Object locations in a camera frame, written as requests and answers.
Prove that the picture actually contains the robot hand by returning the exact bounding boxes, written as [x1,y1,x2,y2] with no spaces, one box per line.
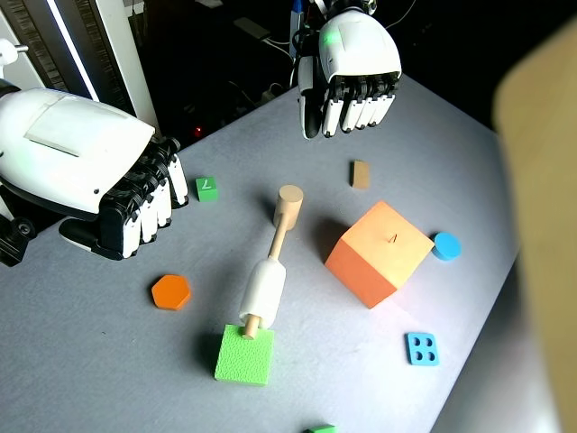
[296,9,403,140]
[0,85,189,263]

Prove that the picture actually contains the wooden mallet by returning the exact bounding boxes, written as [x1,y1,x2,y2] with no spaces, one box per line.
[237,184,305,339]

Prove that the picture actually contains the large orange foam cube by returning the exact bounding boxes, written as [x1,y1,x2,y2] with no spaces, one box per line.
[324,200,435,310]

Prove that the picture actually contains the brown wooden rectangular block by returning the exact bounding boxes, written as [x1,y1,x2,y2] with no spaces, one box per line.
[349,160,371,189]

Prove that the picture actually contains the orange hexagon block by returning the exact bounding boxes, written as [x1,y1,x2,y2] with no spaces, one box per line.
[151,274,192,311]

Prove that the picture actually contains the blue round disc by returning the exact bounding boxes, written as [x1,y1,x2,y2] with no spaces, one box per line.
[431,231,463,262]

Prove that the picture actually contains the blue square block four holes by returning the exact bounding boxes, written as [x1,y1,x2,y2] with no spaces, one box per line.
[404,332,441,367]

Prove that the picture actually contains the white power strip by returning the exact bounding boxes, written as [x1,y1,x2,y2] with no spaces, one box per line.
[233,16,271,41]

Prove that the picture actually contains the small green cube white mark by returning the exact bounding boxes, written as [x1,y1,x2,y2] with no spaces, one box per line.
[195,176,220,203]

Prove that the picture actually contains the grey table cloth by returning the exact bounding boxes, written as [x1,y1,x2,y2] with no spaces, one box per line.
[0,74,527,433]

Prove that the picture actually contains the blurred beige panel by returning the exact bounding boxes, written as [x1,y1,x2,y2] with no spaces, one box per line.
[493,17,577,433]

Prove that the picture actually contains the green textured foam square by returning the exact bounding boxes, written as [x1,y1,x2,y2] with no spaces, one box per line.
[214,323,276,387]

